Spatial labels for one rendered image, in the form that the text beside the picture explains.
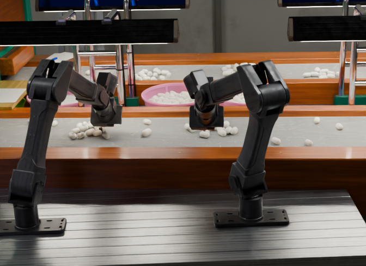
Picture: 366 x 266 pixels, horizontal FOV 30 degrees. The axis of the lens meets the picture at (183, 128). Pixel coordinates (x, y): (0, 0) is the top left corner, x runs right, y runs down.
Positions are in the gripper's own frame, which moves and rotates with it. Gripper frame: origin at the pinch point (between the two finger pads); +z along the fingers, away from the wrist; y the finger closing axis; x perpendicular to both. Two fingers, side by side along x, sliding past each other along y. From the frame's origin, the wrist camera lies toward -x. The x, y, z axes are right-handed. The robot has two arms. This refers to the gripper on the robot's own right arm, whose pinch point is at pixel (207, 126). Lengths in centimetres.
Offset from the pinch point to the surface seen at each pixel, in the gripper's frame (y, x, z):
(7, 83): 82, -36, 49
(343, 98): -51, -29, 51
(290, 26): -26.0, -31.9, -4.2
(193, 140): 5.1, 0.8, 10.9
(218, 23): 2, -157, 228
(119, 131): 30.3, -4.5, 17.2
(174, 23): 10.8, -33.5, -4.2
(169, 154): 11.3, 10.4, -4.3
